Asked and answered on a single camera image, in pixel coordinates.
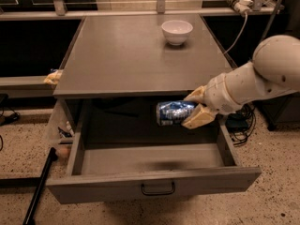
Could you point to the white power strip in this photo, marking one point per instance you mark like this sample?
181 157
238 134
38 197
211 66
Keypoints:
240 6

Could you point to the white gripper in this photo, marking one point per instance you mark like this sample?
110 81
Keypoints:
218 95

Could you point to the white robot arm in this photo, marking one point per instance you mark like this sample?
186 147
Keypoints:
273 71

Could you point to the metal frame rail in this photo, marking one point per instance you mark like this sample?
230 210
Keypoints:
76 15

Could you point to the yellow crumpled snack bag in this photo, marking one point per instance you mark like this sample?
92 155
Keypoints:
54 77

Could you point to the black pole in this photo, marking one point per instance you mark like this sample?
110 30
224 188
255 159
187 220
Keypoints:
29 217

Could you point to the white ceramic bowl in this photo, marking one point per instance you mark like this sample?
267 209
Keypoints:
176 32

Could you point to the grey cabinet counter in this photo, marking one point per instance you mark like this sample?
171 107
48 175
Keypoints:
123 56

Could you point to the clear plastic bag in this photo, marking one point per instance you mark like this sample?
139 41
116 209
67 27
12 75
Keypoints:
59 132

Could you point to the black drawer handle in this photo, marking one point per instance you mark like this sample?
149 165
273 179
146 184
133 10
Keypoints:
158 189

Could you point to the grey open top drawer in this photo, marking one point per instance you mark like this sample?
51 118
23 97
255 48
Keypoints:
117 147

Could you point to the blue pepsi can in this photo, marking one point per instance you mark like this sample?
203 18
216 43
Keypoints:
174 112

